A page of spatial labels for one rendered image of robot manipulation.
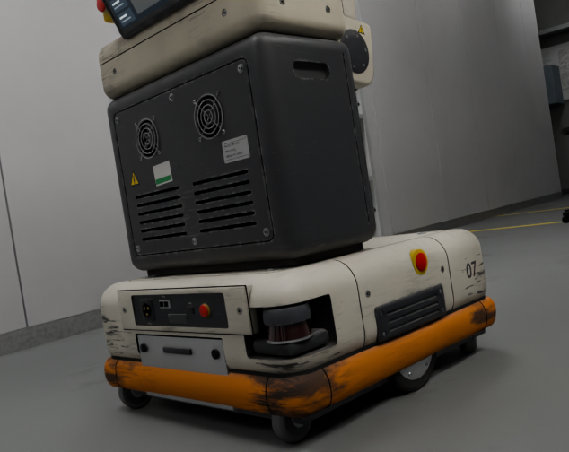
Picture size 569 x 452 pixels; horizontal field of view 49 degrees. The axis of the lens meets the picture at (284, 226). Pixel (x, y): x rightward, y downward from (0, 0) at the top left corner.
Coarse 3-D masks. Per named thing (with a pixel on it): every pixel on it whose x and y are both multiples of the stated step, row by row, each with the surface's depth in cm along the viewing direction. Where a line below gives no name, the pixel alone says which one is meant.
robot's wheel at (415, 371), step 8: (424, 360) 122; (432, 360) 124; (408, 368) 119; (416, 368) 120; (424, 368) 122; (432, 368) 124; (392, 376) 115; (400, 376) 117; (408, 376) 118; (416, 376) 120; (424, 376) 122; (384, 384) 118; (392, 384) 117; (400, 384) 117; (408, 384) 118; (416, 384) 120; (424, 384) 122
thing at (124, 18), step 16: (112, 0) 127; (128, 0) 124; (144, 0) 121; (160, 0) 119; (176, 0) 116; (192, 0) 115; (112, 16) 129; (128, 16) 126; (144, 16) 124; (160, 16) 121; (128, 32) 129
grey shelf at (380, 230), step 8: (360, 96) 381; (360, 104) 381; (360, 112) 382; (360, 120) 383; (368, 136) 383; (368, 144) 382; (368, 152) 382; (368, 160) 382; (368, 168) 383; (376, 184) 384; (376, 192) 383; (376, 200) 382; (376, 208) 383; (376, 216) 383; (376, 224) 384; (376, 232) 385
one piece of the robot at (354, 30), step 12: (348, 0) 148; (348, 12) 147; (348, 24) 147; (360, 24) 150; (348, 36) 146; (360, 36) 149; (348, 48) 145; (360, 48) 148; (360, 60) 148; (372, 60) 152; (360, 72) 148; (372, 72) 152; (360, 84) 149
